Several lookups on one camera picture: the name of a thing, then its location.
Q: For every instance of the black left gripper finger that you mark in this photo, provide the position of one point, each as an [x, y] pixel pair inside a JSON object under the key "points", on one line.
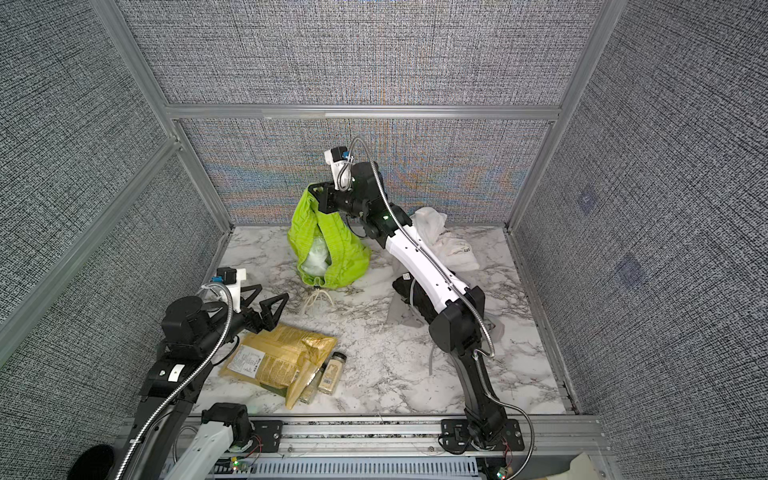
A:
{"points": [[271, 310], [249, 294]]}

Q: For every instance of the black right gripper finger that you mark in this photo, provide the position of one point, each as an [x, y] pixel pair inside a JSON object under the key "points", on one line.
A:
{"points": [[319, 190], [327, 208]]}

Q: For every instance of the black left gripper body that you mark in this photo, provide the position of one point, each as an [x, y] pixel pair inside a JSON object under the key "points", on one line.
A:
{"points": [[244, 319]]}

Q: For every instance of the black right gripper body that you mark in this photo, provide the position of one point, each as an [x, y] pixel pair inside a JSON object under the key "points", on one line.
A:
{"points": [[347, 201]]}

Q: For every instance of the lime green cloth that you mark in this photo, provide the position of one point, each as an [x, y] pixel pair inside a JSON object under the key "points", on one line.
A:
{"points": [[329, 254]]}

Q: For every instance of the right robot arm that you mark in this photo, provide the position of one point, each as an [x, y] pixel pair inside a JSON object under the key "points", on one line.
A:
{"points": [[392, 229]]}

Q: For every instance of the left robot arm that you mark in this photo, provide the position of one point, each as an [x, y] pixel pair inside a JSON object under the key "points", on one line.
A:
{"points": [[195, 330]]}

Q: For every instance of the yellow padded envelope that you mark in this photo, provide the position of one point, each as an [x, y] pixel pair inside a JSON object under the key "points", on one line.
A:
{"points": [[283, 361]]}

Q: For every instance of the white printed t-shirt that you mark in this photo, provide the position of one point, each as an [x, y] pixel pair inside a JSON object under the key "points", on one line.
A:
{"points": [[454, 252]]}

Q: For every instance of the spice jar with black lid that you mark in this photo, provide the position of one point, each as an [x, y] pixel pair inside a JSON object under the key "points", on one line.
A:
{"points": [[332, 373]]}

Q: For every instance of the clear glass bottle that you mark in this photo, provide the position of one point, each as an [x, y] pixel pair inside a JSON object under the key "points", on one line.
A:
{"points": [[310, 391]]}

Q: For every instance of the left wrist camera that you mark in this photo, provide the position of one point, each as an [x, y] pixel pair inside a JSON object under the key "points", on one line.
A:
{"points": [[232, 279]]}

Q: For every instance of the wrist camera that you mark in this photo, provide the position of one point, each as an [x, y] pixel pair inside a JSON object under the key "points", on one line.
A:
{"points": [[338, 159], [232, 279]]}

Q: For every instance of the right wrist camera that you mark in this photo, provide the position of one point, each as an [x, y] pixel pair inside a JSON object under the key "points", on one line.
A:
{"points": [[338, 159]]}

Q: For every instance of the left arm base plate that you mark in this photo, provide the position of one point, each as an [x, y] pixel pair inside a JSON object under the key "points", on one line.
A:
{"points": [[266, 436]]}

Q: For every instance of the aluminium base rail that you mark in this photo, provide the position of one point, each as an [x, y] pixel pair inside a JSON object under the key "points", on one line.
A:
{"points": [[308, 436]]}

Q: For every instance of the white slotted cable duct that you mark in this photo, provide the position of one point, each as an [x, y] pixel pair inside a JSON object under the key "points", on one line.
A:
{"points": [[352, 468]]}

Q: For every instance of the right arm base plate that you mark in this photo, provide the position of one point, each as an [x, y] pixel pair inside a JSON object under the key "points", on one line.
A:
{"points": [[460, 436]]}

